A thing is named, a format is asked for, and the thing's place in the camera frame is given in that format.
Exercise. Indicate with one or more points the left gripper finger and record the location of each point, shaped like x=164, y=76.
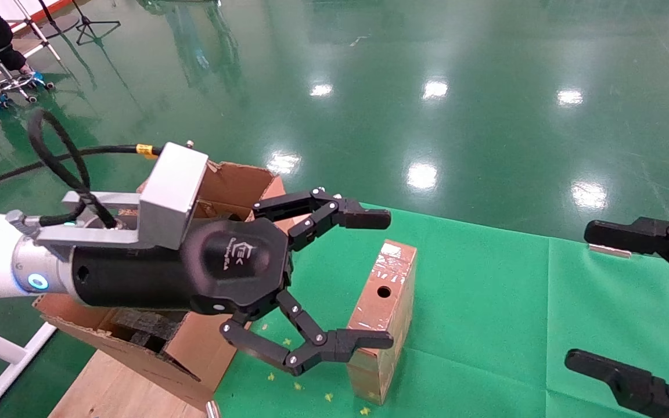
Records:
x=363, y=341
x=363, y=219

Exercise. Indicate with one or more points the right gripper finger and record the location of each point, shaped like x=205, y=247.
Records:
x=625, y=377
x=630, y=235

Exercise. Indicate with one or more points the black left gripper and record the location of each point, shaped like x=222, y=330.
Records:
x=154, y=278

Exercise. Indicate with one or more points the small taped cardboard box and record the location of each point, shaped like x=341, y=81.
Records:
x=378, y=319

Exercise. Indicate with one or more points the large open cardboard carton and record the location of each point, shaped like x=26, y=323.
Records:
x=195, y=354

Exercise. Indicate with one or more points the black foam block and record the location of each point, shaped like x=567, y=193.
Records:
x=148, y=328

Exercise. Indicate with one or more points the green table cloth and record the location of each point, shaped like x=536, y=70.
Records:
x=485, y=319

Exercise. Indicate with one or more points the wheeled metal stool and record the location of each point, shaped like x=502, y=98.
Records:
x=15, y=84

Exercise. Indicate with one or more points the black tripod microphone stand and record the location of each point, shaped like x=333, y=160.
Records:
x=87, y=23

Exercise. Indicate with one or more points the white tripod stand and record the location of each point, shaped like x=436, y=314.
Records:
x=44, y=38

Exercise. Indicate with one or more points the black floor stand pole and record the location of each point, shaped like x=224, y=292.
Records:
x=64, y=23

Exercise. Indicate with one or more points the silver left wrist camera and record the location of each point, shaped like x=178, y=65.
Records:
x=172, y=186

